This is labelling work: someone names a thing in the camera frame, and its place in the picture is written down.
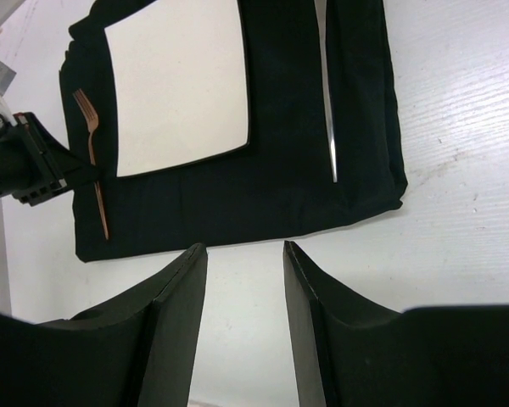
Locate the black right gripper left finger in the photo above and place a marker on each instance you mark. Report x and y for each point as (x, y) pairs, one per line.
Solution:
(135, 349)

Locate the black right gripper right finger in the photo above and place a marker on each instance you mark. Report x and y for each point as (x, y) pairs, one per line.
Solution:
(350, 351)

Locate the copper fork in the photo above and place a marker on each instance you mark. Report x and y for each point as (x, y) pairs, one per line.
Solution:
(91, 116)

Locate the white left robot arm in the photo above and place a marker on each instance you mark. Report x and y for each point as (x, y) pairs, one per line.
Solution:
(34, 166)

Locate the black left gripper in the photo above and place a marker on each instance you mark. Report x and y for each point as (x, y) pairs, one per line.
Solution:
(34, 166)

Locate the black cloth placemat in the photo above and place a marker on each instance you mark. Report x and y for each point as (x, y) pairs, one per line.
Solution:
(278, 186)

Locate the silver knife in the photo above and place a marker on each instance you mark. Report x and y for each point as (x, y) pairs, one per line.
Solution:
(321, 17)

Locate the white square plate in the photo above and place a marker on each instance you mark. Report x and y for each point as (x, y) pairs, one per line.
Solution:
(180, 84)

